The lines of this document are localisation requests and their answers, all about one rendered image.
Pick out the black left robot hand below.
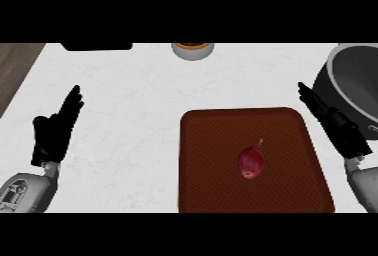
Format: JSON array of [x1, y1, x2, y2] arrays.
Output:
[[30, 84, 86, 168]]

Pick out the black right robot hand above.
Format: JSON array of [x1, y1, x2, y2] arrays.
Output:
[[297, 81, 374, 160]]

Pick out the dark grey pot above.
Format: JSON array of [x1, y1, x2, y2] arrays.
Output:
[[312, 43, 378, 141]]

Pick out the brown rectangular tray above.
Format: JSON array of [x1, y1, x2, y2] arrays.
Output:
[[177, 106, 337, 214]]

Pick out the red pear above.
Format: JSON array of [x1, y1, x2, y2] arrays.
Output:
[[238, 138, 266, 180]]

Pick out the black flat object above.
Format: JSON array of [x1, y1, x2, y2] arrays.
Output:
[[61, 43, 135, 52]]

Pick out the grey cup with orange rim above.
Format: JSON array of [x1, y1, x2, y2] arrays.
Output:
[[170, 43, 216, 62]]

